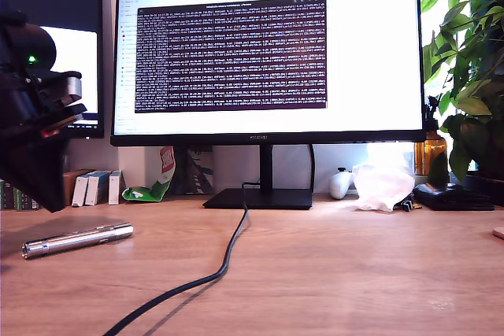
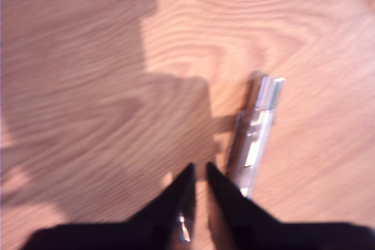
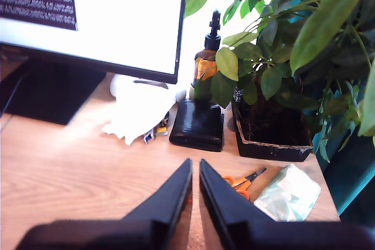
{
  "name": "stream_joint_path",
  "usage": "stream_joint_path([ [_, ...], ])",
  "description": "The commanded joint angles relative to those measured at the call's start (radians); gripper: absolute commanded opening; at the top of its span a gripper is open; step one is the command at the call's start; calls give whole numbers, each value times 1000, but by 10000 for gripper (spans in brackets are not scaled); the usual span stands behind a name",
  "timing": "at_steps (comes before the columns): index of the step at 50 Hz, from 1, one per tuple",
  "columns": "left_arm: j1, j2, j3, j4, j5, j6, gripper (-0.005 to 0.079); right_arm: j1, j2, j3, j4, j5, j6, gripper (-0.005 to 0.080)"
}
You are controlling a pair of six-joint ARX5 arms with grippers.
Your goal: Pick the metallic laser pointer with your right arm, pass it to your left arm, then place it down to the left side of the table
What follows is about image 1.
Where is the metallic silver laser pointer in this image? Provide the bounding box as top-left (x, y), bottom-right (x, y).
top-left (21, 223), bottom-right (134, 261)

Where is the green printed box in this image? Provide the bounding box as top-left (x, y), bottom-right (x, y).
top-left (0, 178), bottom-right (16, 210)
top-left (13, 188), bottom-right (43, 210)

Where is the small white and blue box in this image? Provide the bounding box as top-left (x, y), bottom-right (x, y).
top-left (107, 169), bottom-right (126, 205)
top-left (84, 170), bottom-right (111, 205)
top-left (71, 175), bottom-right (94, 207)

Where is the green and red snack bag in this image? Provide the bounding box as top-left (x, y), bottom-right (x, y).
top-left (121, 145), bottom-right (176, 202)

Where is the dark patterned carton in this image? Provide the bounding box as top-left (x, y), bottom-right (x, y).
top-left (187, 145), bottom-right (216, 194)

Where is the white game controller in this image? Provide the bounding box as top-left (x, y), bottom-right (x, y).
top-left (328, 166), bottom-right (355, 200)

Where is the crumpled white plastic bag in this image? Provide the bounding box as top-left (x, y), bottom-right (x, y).
top-left (348, 162), bottom-right (417, 212)

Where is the large black Huawei monitor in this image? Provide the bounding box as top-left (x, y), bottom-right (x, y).
top-left (109, 0), bottom-right (428, 209)

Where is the black and yellow clip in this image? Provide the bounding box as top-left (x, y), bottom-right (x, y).
top-left (395, 198), bottom-right (423, 211)

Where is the amber glass bottle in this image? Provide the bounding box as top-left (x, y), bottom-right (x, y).
top-left (415, 119), bottom-right (449, 175)

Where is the black leather wallet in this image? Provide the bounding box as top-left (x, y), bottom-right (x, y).
top-left (413, 181), bottom-right (496, 211)

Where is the green leafy potted plant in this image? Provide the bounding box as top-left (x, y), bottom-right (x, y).
top-left (419, 0), bottom-right (504, 195)

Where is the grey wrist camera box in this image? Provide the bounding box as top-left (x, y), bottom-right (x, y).
top-left (58, 71), bottom-right (83, 101)

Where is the thick black table cable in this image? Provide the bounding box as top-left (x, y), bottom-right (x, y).
top-left (102, 181), bottom-right (261, 336)

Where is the thin black monitor cable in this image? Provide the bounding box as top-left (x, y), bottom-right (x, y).
top-left (309, 143), bottom-right (317, 192)

